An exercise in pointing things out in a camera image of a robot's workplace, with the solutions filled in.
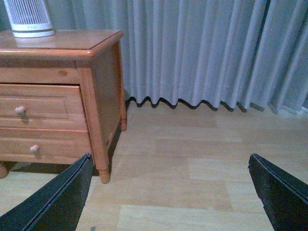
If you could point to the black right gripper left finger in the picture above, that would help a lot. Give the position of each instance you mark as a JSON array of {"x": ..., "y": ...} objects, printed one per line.
[{"x": 57, "y": 206}]

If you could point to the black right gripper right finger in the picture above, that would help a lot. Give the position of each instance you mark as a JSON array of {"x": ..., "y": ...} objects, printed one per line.
[{"x": 284, "y": 197}]

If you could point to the lower drawer wooden knob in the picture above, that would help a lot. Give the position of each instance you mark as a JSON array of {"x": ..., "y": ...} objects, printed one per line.
[{"x": 34, "y": 149}]

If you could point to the drawer wooden knob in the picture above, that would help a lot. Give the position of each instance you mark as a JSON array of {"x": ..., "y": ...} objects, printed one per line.
[
  {"x": 34, "y": 149},
  {"x": 20, "y": 110}
]

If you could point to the upper drawer wooden knob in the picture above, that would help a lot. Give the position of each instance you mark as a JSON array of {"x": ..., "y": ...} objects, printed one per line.
[{"x": 20, "y": 110}]

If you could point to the wooden nightstand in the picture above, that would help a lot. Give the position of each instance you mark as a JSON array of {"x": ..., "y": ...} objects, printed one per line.
[{"x": 90, "y": 59}]

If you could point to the grey-blue curtain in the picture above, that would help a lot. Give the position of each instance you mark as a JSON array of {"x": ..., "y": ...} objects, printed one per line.
[{"x": 237, "y": 52}]

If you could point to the white cylindrical air purifier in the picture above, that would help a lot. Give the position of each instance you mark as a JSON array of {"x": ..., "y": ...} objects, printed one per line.
[{"x": 29, "y": 18}]

